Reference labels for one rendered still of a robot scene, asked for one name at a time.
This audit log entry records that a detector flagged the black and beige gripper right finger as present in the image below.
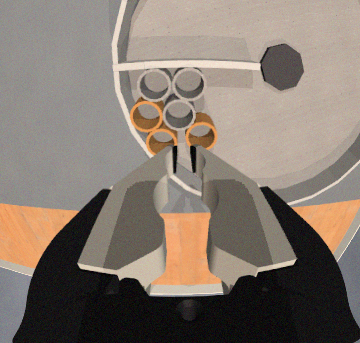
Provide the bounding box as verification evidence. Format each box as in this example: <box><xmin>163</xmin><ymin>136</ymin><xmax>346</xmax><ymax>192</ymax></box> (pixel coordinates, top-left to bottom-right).
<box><xmin>190</xmin><ymin>144</ymin><xmax>360</xmax><ymax>343</ymax></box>

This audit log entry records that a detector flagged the bronze bushing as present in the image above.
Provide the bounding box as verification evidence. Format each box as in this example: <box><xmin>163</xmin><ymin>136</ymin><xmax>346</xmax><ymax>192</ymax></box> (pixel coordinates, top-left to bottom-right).
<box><xmin>146</xmin><ymin>121</ymin><xmax>178</xmax><ymax>155</ymax></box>
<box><xmin>185</xmin><ymin>112</ymin><xmax>217</xmax><ymax>150</ymax></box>
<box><xmin>130</xmin><ymin>97</ymin><xmax>164</xmax><ymax>132</ymax></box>

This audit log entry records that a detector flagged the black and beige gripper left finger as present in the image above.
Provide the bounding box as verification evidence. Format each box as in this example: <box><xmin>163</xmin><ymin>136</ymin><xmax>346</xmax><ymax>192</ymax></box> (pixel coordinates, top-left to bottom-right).
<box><xmin>12</xmin><ymin>144</ymin><xmax>177</xmax><ymax>343</ymax></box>

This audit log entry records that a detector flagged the grey metal sleeve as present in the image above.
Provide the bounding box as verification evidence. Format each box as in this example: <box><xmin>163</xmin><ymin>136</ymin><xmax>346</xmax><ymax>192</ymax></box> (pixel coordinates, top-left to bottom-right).
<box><xmin>162</xmin><ymin>93</ymin><xmax>196</xmax><ymax>131</ymax></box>
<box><xmin>172</xmin><ymin>67</ymin><xmax>207</xmax><ymax>101</ymax></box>
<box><xmin>137</xmin><ymin>68</ymin><xmax>172</xmax><ymax>102</ymax></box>

